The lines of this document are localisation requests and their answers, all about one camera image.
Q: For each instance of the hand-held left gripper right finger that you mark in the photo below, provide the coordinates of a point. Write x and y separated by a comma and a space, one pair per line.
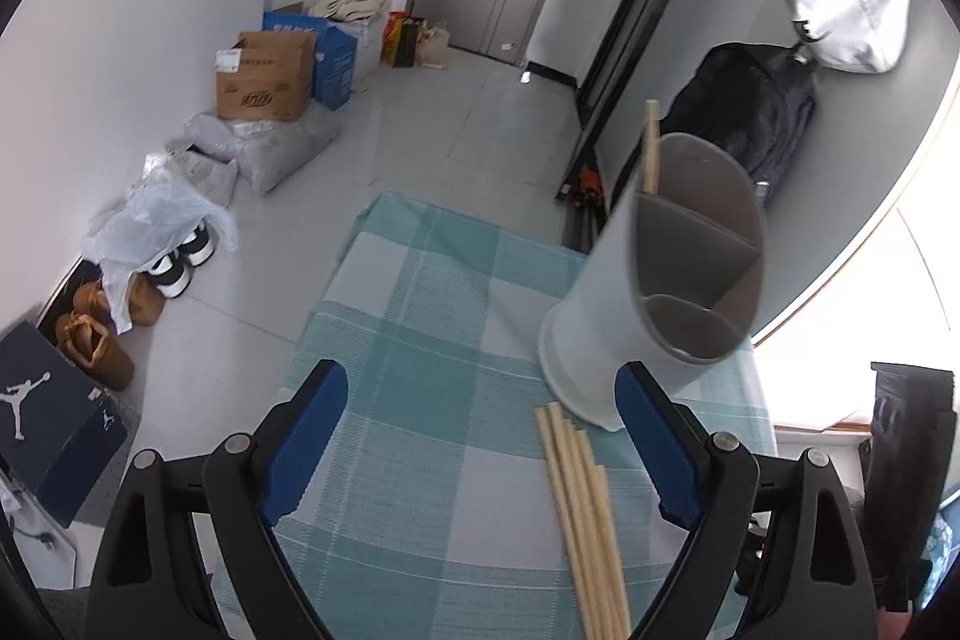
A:
660, 452

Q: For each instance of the brown cardboard box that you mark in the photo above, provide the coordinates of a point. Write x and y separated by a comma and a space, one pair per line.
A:
262, 85

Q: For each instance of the navy shoe box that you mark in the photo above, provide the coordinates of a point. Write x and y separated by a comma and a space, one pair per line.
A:
52, 430

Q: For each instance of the blue cardboard box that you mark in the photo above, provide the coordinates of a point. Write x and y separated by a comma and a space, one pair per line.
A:
334, 66

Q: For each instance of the beige paper bag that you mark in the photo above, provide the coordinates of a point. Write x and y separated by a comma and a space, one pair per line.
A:
435, 48

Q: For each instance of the white plastic bag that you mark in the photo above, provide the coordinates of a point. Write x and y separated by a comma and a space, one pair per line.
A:
157, 220

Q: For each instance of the black backpack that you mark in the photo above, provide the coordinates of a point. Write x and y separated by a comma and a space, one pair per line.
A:
750, 108

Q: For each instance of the black door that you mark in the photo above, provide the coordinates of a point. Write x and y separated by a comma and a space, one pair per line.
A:
645, 10

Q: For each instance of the orange black tool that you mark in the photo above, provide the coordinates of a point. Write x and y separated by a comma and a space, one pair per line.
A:
589, 186

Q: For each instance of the black marbled panel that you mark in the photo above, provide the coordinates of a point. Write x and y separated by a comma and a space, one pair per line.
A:
907, 460

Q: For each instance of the white grey utensil holder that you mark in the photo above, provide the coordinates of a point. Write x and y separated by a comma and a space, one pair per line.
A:
600, 310

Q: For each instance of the large grey parcel bag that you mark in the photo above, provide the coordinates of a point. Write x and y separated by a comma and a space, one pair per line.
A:
277, 149

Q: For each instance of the black white sneaker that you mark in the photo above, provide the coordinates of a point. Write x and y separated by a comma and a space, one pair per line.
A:
169, 276
199, 246

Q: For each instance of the yellow red bag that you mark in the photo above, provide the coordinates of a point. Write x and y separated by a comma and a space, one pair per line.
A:
391, 36

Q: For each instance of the brown boot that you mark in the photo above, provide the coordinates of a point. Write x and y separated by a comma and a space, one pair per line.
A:
142, 302
101, 355

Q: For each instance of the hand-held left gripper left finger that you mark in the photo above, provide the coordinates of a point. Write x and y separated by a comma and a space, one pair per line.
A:
307, 437

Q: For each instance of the small grey parcel bag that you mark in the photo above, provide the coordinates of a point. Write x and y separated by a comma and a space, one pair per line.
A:
202, 168

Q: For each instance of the black paper bag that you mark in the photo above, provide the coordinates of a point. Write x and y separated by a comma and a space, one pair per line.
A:
409, 48

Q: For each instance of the teal checked tablecloth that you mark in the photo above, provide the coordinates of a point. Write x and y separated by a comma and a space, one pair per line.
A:
450, 460

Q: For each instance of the beige cloth bag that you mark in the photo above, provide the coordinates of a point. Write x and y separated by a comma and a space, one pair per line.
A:
349, 4

